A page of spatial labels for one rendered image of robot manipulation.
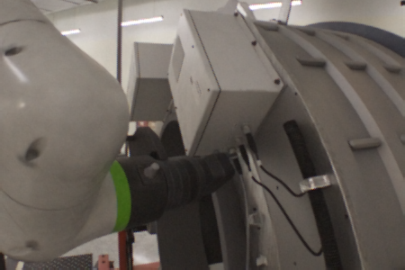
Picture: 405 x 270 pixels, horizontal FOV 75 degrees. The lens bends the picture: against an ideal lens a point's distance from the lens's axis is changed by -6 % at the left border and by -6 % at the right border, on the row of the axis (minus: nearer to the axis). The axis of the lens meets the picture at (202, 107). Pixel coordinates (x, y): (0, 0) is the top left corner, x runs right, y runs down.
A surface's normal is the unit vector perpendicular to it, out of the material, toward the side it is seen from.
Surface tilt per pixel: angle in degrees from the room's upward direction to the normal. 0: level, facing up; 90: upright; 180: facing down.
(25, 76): 51
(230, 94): 132
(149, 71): 55
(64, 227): 122
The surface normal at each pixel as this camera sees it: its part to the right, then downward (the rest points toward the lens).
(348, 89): -0.69, -0.33
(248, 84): 0.25, -0.68
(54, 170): 0.20, 0.65
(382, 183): 0.29, -0.48
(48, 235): 0.41, 0.57
